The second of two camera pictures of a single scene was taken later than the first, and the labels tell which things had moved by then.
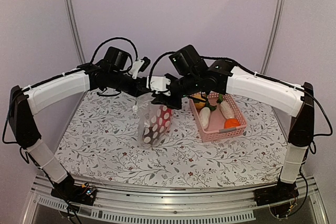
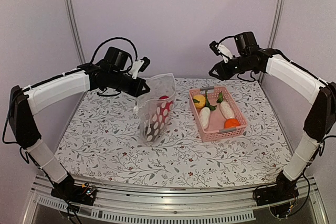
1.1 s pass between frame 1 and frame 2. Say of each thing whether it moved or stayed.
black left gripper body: stayed
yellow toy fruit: stayed
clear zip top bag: stayed
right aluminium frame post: stayed
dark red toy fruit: moved
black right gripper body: moved
